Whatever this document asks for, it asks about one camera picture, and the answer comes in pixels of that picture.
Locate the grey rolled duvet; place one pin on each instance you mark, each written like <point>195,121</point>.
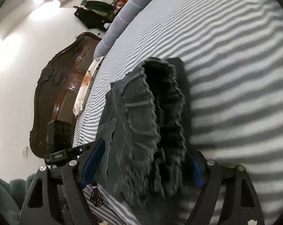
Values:
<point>126,15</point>

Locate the hanging dark jackets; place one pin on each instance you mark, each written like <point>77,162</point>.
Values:
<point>95,14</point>

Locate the grey white striped bed sheet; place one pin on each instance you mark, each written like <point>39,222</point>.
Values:
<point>233,56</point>

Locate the white floral pillow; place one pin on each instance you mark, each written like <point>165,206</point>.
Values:
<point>86,86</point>

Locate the dark wooden headboard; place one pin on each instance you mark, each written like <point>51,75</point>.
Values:
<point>57,89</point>

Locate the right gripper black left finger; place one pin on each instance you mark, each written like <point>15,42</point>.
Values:
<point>56,194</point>

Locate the black tracker box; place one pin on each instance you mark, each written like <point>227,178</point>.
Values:
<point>59,134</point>

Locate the dark grey denim pants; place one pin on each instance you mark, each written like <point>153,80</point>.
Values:
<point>142,127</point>

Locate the green fleece sleeve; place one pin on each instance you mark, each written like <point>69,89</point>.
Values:
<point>12,196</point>

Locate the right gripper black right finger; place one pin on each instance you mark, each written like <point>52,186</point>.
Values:
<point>231,187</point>

